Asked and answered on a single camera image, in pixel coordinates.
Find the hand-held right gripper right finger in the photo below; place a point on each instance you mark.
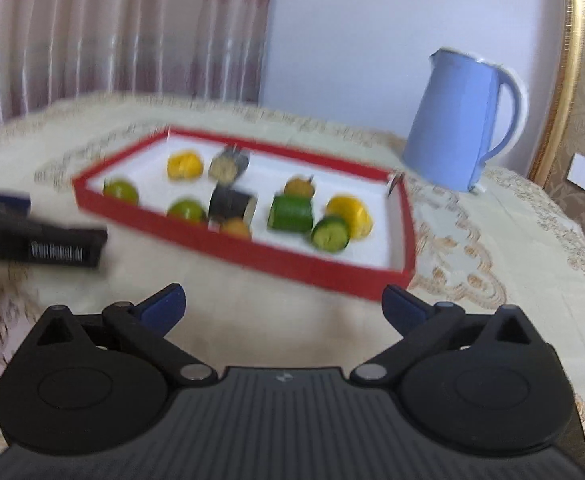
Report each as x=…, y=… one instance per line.
x=400, y=305

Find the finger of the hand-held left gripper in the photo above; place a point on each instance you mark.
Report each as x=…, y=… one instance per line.
x=15, y=201

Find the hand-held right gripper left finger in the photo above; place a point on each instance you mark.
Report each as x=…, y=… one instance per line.
x=162, y=307

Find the green lime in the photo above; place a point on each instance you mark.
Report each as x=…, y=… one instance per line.
x=186, y=210
x=121, y=190

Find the green cucumber piece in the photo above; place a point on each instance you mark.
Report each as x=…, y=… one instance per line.
x=330, y=233
x=290, y=214

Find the large yellow fruit piece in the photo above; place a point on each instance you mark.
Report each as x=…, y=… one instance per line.
x=352, y=212

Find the brown longan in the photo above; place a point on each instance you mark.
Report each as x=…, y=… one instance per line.
x=300, y=187
x=235, y=228

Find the red cardboard tray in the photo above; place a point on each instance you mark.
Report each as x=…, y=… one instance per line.
x=297, y=267

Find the dark eggplant piece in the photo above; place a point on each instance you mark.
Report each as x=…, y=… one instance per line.
x=232, y=203
x=228, y=164

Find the small yellow fruit piece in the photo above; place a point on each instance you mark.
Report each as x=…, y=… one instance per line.
x=185, y=166

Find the cream embroidered tablecloth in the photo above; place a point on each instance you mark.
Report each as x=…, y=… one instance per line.
x=497, y=240

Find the pink patterned curtain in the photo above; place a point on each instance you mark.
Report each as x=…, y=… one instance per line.
x=97, y=35

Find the blue electric kettle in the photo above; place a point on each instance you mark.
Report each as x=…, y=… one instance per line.
x=452, y=125

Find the white light switch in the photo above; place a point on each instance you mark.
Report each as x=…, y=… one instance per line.
x=579, y=169

